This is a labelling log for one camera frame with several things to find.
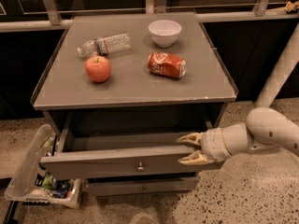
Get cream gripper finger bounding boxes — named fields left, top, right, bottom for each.
left=178, top=150, right=215, bottom=165
left=177, top=133, right=203, bottom=146

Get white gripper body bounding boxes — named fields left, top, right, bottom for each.
left=201, top=128, right=231, bottom=162

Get grey top drawer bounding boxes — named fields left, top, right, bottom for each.
left=41, top=129, right=221, bottom=179

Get grey drawer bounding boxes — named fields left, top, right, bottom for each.
left=85, top=177, right=198, bottom=196
left=41, top=129, right=221, bottom=179

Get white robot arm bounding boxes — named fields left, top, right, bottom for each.
left=178, top=25, right=299, bottom=165

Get grey bottom drawer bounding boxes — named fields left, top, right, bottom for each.
left=85, top=177, right=198, bottom=196

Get grey drawer cabinet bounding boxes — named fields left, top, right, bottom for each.
left=32, top=13, right=237, bottom=184

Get red soda can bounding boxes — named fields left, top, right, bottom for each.
left=148, top=52, right=187, bottom=78

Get white bowl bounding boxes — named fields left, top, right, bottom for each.
left=149, top=20, right=182, bottom=48

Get red apple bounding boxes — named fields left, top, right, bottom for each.
left=85, top=56, right=111, bottom=83

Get clear plastic water bottle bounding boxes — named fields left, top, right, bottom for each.
left=77, top=32, right=132, bottom=58

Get snack packages in bin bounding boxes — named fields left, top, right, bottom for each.
left=35, top=133, right=74, bottom=199

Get crumpled tan object on rail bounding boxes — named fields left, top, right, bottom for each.
left=284, top=1, right=299, bottom=14

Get metal railing frame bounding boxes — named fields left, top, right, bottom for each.
left=0, top=0, right=298, bottom=33

